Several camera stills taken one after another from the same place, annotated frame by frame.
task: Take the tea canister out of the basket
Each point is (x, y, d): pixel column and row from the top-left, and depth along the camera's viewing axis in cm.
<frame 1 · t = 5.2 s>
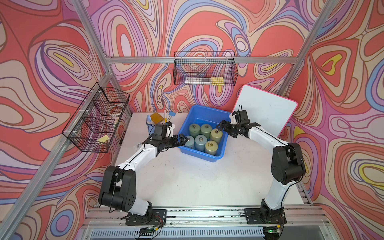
left hand: (183, 140, 87), fingers open
right hand: (221, 132, 94), fingers open
blue plastic basket: (203, 115, 114), point 6 cm above the table
yellow leather wallet: (156, 118, 119), on the table
white yellow marker: (165, 116, 118), point 3 cm above the table
blue binder clip: (171, 114, 122), on the table

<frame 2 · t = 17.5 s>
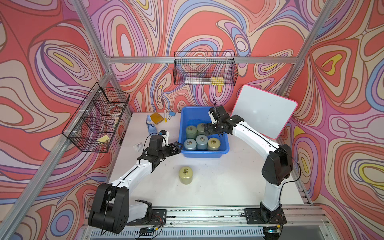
left hand: (179, 146, 86), fingers open
right hand: (211, 132, 89), fingers open
the named things where they were.

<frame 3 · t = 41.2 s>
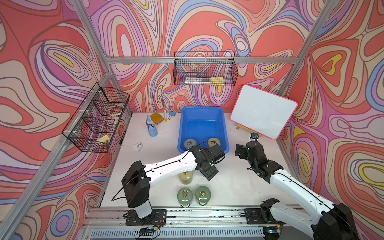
left hand: (209, 169, 78), fingers open
right hand: (245, 150, 84), fingers open
the named things where they were.

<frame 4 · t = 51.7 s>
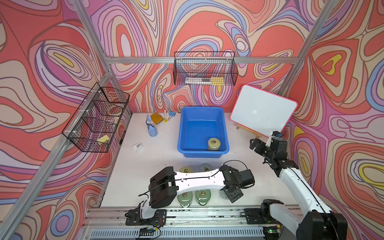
left hand: (233, 191, 74), fingers open
right hand: (257, 147, 84), fingers open
the named things where they were.

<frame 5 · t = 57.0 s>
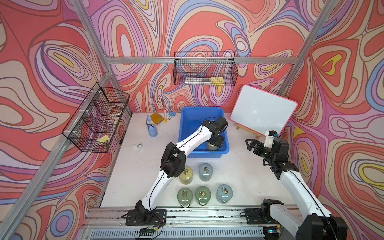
left hand: (216, 142, 94), fingers open
right hand: (252, 146, 83), fingers open
the named things where they were.

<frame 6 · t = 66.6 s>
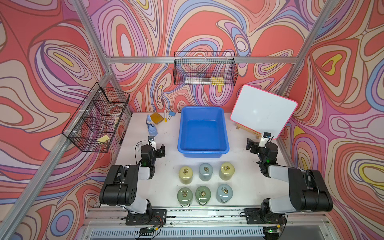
left hand: (156, 144, 94), fingers open
right hand: (255, 143, 92), fingers open
the named things where they were.

